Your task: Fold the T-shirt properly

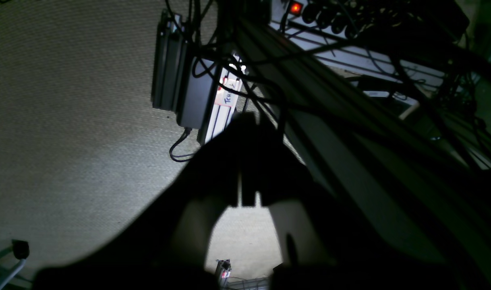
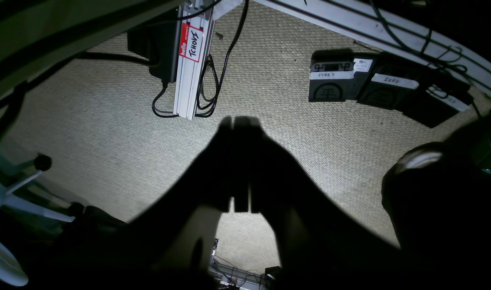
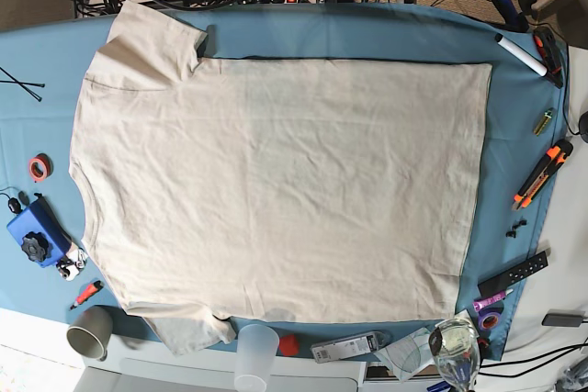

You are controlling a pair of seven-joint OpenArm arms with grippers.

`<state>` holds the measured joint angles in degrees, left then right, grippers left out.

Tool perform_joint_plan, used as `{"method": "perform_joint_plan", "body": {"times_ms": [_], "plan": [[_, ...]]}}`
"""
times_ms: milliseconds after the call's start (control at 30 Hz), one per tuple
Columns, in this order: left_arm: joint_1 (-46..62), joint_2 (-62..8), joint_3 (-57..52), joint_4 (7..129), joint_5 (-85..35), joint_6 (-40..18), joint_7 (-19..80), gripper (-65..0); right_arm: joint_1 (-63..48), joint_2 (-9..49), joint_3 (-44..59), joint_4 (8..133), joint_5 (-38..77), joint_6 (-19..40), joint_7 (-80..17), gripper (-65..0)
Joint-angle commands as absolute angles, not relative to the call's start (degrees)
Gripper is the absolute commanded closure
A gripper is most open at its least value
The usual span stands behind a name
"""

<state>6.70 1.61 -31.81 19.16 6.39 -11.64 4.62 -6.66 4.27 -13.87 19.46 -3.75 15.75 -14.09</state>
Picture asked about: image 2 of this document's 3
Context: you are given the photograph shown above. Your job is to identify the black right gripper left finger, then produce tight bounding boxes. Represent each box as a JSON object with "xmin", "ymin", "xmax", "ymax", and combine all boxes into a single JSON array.
[{"xmin": 120, "ymin": 117, "xmax": 233, "ymax": 290}]

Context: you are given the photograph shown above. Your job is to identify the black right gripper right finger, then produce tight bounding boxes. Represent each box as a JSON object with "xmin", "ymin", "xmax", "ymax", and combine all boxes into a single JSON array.
[{"xmin": 234, "ymin": 117, "xmax": 399, "ymax": 290}]

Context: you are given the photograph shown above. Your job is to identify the black power adapter box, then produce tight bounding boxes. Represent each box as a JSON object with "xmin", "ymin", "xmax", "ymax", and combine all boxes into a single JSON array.
[{"xmin": 127, "ymin": 6, "xmax": 182, "ymax": 84}]

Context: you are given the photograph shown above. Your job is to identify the black pedal labelled start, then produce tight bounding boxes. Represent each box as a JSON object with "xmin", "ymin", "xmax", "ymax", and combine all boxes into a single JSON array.
[{"xmin": 308, "ymin": 48, "xmax": 379, "ymax": 102}]

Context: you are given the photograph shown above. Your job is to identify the black pedal labelled zero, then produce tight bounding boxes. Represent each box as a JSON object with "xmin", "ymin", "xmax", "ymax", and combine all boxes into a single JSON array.
[{"xmin": 356, "ymin": 64, "xmax": 423, "ymax": 110}]

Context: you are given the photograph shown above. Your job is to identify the white office chair base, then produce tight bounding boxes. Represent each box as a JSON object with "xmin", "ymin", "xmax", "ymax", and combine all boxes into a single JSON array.
[{"xmin": 0, "ymin": 155, "xmax": 75, "ymax": 287}]

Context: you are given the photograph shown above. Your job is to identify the black cable loop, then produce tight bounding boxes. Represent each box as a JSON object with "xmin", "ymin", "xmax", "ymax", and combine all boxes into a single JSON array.
[{"xmin": 152, "ymin": 0, "xmax": 250, "ymax": 118}]

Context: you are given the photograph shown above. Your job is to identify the aluminium frame leg with label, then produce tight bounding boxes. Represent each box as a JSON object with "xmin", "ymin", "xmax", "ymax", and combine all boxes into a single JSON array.
[{"xmin": 173, "ymin": 8, "xmax": 214, "ymax": 120}]

